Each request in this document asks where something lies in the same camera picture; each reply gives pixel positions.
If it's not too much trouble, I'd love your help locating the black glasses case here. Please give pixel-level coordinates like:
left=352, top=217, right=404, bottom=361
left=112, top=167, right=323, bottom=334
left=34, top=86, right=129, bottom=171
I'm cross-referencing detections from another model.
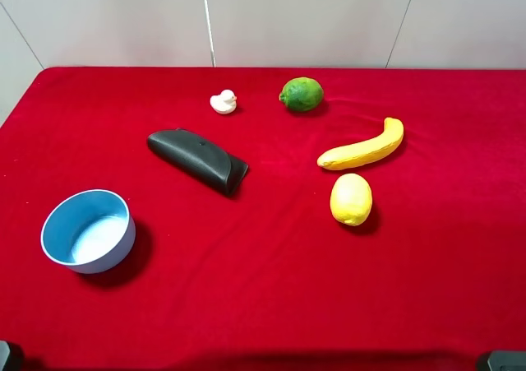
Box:
left=147, top=128, right=249, bottom=197

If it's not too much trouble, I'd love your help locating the yellow banana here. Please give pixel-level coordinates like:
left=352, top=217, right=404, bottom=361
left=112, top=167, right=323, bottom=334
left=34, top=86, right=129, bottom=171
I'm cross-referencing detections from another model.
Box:
left=316, top=118, right=404, bottom=171

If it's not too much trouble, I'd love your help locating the blue ceramic bowl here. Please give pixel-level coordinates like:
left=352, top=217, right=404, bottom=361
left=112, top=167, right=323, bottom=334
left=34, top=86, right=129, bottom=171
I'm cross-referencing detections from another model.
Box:
left=40, top=189, right=136, bottom=275

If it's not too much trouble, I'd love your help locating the green lime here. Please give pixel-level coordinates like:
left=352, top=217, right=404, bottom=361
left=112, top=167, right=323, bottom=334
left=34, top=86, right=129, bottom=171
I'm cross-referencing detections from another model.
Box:
left=279, top=77, right=324, bottom=113

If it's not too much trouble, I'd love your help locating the red tablecloth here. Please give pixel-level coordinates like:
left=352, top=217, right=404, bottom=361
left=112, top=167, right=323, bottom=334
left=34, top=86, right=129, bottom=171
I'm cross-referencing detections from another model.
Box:
left=1, top=67, right=525, bottom=370

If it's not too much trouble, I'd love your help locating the yellow lemon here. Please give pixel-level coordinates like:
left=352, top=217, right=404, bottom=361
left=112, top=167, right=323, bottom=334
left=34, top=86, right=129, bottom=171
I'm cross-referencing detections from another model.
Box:
left=330, top=174, right=372, bottom=226

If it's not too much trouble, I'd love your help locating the white rubber duck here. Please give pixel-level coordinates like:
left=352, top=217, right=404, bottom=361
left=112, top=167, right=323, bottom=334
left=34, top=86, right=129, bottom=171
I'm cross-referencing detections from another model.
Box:
left=210, top=90, right=237, bottom=114

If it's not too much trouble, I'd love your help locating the white pole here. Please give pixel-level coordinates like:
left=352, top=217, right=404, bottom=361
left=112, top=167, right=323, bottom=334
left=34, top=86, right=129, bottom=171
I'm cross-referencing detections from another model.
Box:
left=203, top=0, right=216, bottom=67

